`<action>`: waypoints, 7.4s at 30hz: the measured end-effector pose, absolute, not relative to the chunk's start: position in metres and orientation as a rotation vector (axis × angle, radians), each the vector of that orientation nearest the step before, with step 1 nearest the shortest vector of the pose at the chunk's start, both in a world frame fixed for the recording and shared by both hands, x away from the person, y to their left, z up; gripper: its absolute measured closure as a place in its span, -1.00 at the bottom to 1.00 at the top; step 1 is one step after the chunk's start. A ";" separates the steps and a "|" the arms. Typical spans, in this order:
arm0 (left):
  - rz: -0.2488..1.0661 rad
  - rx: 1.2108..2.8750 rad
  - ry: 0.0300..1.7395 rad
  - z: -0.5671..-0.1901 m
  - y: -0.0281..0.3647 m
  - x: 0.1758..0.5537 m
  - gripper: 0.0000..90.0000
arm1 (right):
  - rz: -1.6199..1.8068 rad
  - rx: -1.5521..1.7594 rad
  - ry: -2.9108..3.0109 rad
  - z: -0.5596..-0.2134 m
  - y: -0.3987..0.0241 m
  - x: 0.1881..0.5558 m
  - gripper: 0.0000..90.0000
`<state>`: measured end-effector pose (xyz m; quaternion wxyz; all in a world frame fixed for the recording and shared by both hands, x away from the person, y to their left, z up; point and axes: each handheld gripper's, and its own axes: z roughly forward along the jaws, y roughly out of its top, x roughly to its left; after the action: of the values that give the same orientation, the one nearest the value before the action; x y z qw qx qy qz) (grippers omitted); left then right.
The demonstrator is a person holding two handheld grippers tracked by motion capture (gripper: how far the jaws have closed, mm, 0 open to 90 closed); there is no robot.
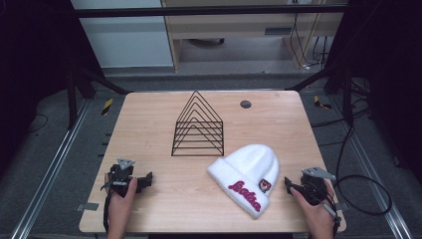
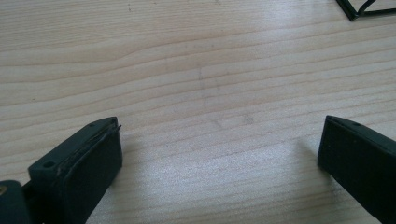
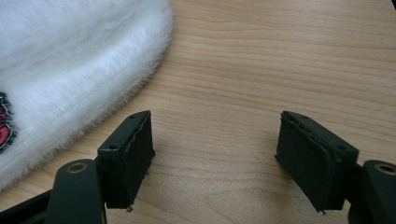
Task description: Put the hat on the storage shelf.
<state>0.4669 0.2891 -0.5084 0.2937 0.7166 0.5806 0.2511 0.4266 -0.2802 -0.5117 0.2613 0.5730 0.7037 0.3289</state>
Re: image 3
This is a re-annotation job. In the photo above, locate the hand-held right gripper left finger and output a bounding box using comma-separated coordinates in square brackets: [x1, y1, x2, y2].
[96, 109, 156, 210]

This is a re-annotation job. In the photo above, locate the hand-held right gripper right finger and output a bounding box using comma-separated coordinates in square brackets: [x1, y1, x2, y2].
[274, 110, 360, 214]

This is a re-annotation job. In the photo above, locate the white fluffy plush toy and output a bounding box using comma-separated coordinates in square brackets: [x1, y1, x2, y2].
[0, 0, 175, 191]

